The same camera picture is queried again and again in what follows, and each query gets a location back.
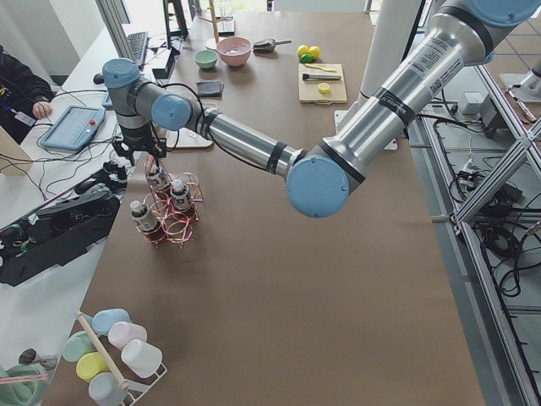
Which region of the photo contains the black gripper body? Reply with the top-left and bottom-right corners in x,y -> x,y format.
112,134 -> 167,166

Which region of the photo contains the tea bottle rack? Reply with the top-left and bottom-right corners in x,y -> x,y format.
145,166 -> 171,195

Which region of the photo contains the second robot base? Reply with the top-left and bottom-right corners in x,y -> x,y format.
500,60 -> 540,104

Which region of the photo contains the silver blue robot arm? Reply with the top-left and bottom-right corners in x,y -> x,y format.
102,1 -> 539,217

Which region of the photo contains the tea bottle lower middle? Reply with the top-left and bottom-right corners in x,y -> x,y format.
170,178 -> 191,211

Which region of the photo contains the tea bottle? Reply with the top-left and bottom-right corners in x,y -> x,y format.
170,178 -> 191,211
129,200 -> 161,233

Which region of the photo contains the tea bottle lower outer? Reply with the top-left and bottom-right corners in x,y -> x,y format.
129,200 -> 161,233

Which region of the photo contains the blue teach pendant tablet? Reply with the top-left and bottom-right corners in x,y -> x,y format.
39,106 -> 106,152

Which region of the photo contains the black computer mouse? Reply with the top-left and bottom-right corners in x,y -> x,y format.
93,73 -> 104,85

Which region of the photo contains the grey folded cloth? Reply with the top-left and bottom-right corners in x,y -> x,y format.
197,80 -> 224,98

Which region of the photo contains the black keyboard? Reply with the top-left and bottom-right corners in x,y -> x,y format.
126,31 -> 149,69

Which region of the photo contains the green bowl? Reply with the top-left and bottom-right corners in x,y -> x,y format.
194,49 -> 218,69

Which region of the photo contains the pink bowl of ice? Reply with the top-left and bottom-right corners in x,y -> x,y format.
216,36 -> 253,68

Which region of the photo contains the person in black jacket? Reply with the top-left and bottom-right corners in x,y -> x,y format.
1,47 -> 54,145

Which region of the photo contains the wooden cup tree stand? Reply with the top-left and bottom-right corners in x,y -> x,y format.
199,1 -> 235,50

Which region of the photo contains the steel ice scoop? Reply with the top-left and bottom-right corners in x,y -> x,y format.
253,38 -> 292,53

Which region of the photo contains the steel muddler black tip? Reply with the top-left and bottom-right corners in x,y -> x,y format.
302,73 -> 342,81

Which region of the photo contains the upper yellow lemon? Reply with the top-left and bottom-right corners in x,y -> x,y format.
297,44 -> 309,58

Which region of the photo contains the blue plastic cup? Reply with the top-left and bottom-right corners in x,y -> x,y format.
91,308 -> 131,335

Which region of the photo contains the bamboo cutting board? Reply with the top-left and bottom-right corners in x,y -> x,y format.
298,63 -> 347,104

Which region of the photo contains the half lemon slice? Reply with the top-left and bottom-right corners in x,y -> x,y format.
318,83 -> 331,94

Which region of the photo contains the pink plastic cup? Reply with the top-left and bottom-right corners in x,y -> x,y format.
107,321 -> 148,350

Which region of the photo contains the yellow plastic knife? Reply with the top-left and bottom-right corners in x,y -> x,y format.
304,63 -> 336,72

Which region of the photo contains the green plastic cup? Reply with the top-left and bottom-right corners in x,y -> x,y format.
62,330 -> 96,363

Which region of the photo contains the white plastic cup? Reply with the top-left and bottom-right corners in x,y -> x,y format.
121,339 -> 162,378

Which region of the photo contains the yellow plastic cup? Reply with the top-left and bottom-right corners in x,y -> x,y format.
76,351 -> 110,383

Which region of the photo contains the grey plastic cup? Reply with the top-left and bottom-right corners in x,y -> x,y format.
88,372 -> 127,406

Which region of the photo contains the copper wire bottle rack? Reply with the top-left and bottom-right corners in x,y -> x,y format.
139,156 -> 204,249

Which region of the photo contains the white wire cup rack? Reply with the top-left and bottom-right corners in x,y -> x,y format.
76,312 -> 167,405

